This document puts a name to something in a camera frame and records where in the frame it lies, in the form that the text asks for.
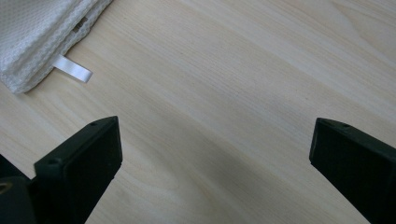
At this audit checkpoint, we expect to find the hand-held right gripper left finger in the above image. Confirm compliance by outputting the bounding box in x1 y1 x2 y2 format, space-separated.
29 116 123 224

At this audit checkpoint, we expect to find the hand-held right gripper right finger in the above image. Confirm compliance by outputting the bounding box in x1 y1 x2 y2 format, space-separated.
308 117 396 224

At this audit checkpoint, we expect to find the white mesh laundry bag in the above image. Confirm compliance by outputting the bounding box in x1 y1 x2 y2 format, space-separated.
0 0 114 95

